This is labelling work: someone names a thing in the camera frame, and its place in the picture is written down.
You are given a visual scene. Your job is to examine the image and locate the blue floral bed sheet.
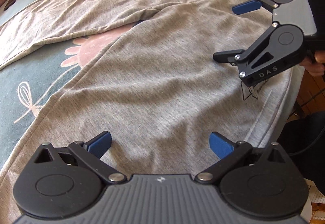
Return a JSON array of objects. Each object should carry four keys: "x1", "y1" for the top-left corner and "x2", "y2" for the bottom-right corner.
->
[{"x1": 0, "y1": 0, "x2": 316, "y2": 171}]

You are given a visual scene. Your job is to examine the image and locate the person's right hand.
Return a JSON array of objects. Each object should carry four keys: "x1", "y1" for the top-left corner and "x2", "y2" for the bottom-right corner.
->
[{"x1": 299, "y1": 51, "x2": 325, "y2": 76}]

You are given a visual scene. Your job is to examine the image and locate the grey sweatpants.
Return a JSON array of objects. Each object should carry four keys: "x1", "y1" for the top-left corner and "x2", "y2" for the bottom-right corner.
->
[{"x1": 0, "y1": 0, "x2": 295, "y2": 224}]

